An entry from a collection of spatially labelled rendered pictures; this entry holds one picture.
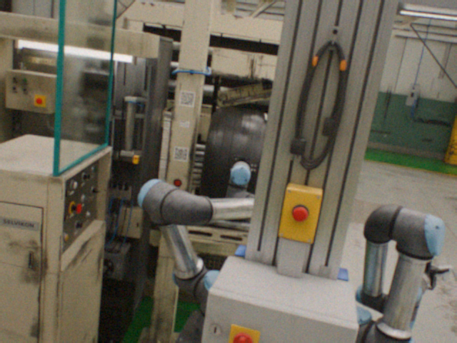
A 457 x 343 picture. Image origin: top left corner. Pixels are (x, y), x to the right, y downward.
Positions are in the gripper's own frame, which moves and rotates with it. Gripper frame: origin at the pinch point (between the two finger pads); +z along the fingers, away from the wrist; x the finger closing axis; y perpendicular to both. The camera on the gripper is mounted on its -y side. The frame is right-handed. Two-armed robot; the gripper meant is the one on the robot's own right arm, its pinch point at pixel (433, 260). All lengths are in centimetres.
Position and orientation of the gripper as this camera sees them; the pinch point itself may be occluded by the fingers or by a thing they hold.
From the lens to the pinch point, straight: 201.5
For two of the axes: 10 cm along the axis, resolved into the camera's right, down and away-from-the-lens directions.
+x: 7.8, 1.3, -6.1
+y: -0.3, 9.9, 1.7
